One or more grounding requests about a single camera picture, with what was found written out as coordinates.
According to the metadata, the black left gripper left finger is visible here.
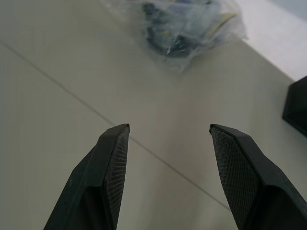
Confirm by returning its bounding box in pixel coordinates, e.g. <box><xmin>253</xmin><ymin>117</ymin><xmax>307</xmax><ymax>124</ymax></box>
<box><xmin>42</xmin><ymin>123</ymin><xmax>130</xmax><ymax>230</ymax></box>

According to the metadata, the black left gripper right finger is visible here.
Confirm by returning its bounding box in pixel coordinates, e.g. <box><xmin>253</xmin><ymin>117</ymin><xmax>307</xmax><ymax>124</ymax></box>
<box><xmin>209</xmin><ymin>123</ymin><xmax>307</xmax><ymax>230</ymax></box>

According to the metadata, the black box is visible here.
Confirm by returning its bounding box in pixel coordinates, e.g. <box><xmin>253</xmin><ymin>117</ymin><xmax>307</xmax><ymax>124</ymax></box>
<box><xmin>282</xmin><ymin>75</ymin><xmax>307</xmax><ymax>135</ymax></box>

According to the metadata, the clear plastic bag with items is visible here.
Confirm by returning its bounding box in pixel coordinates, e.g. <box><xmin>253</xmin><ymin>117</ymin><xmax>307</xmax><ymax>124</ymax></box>
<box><xmin>100</xmin><ymin>0</ymin><xmax>248</xmax><ymax>74</ymax></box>

